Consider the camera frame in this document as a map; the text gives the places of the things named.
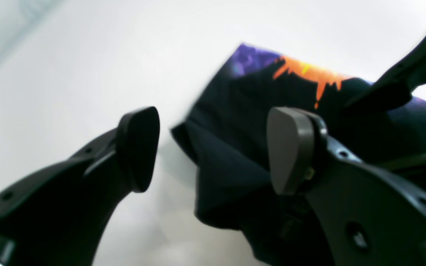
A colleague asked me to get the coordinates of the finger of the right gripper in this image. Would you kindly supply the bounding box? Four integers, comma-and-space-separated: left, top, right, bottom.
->
343, 36, 426, 111

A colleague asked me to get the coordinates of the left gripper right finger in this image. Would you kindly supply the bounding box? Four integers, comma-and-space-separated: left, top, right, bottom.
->
267, 107, 426, 266

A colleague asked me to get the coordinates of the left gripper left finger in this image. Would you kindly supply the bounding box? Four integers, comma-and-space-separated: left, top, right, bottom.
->
0, 106, 160, 266

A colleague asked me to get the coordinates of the black T-shirt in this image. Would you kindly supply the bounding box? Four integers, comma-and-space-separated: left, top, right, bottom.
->
171, 44, 426, 266

